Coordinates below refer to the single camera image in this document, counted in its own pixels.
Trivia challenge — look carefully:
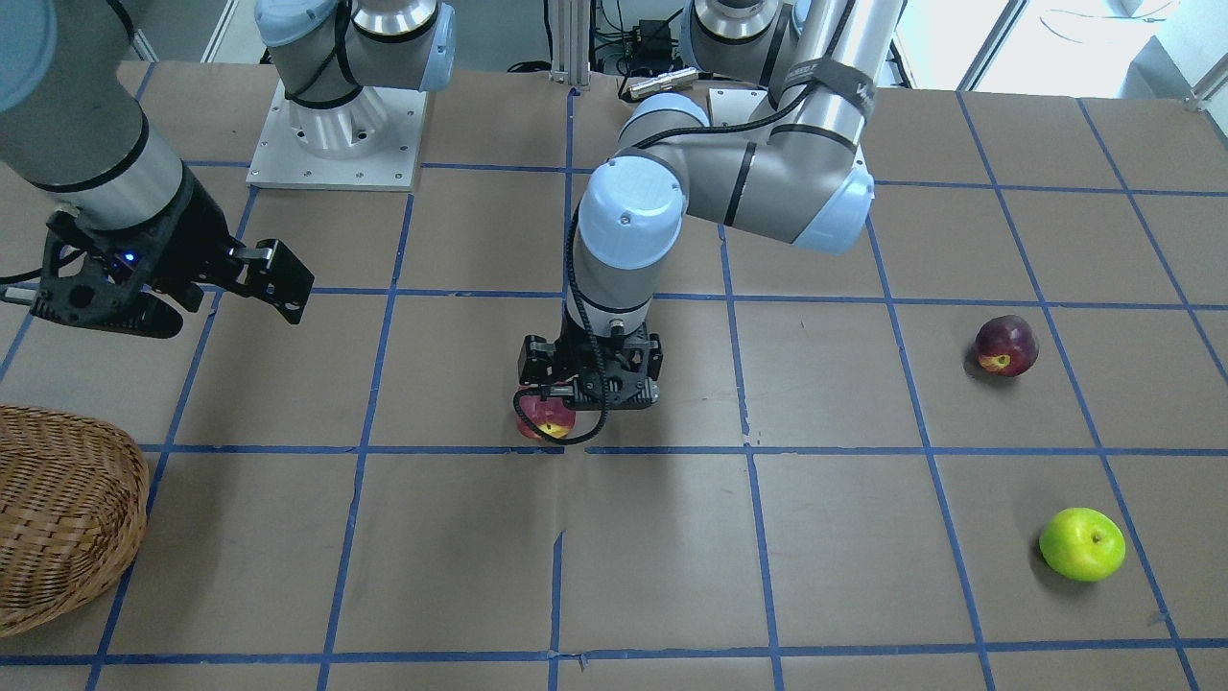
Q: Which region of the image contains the green apple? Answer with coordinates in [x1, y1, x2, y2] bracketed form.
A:
[1038, 507, 1127, 583]

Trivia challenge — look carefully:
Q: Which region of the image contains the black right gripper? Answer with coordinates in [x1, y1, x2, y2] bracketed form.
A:
[29, 177, 316, 340]

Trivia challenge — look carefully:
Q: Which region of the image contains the aluminium frame post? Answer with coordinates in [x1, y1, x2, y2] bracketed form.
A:
[546, 0, 596, 92]

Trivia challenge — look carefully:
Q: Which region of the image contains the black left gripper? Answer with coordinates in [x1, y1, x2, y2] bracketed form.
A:
[518, 326, 663, 411]

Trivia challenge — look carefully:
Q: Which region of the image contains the woven wicker basket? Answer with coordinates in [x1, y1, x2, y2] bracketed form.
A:
[1, 404, 150, 637]

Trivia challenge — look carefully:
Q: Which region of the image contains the dark red apple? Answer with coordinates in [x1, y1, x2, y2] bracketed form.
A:
[974, 315, 1039, 377]

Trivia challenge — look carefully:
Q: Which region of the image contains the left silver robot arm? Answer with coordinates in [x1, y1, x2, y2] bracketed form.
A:
[516, 1, 904, 411]

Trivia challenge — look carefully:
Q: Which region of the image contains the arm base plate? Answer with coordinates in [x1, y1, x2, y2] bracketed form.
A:
[709, 87, 801, 141]
[247, 83, 430, 193]

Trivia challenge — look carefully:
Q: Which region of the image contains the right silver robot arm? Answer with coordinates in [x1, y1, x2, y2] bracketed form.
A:
[1, 1, 313, 340]

